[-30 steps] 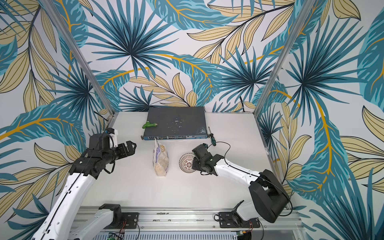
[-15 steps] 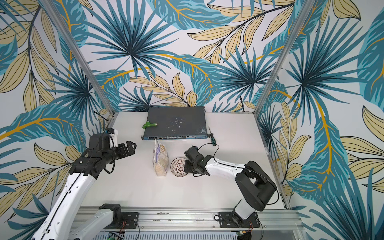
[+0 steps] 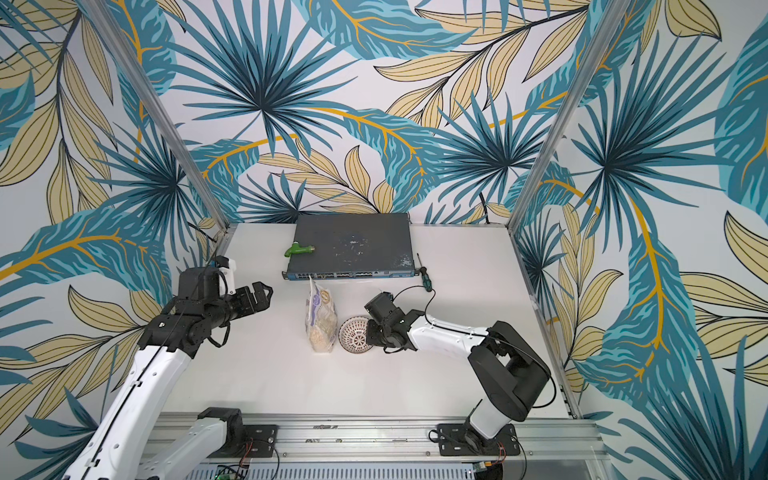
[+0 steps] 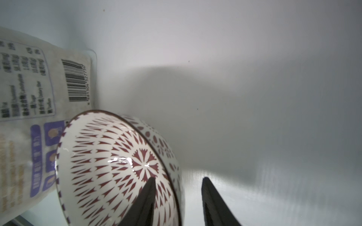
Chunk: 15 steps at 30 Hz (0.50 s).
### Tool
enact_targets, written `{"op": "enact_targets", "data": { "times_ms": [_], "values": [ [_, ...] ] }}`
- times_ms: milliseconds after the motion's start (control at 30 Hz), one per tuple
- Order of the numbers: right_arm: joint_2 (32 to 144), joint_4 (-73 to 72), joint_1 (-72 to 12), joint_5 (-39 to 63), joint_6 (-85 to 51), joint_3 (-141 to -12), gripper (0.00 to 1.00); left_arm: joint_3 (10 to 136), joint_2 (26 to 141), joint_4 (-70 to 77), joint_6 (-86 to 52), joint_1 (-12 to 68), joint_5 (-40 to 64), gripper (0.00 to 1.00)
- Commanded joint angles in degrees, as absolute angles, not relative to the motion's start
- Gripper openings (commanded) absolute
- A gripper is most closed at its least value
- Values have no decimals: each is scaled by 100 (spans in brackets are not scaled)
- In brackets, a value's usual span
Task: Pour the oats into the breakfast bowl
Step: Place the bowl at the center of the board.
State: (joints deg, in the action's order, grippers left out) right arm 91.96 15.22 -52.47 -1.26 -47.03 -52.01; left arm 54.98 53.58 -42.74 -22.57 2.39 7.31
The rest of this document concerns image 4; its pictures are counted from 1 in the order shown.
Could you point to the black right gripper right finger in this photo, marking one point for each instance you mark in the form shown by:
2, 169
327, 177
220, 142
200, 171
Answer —
216, 212

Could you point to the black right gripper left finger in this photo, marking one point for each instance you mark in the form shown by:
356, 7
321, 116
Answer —
141, 212

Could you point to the white red patterned bowl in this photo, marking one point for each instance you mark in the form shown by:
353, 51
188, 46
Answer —
102, 164

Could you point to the oatmeal bag white purple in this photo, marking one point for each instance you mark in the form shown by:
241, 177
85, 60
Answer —
42, 88

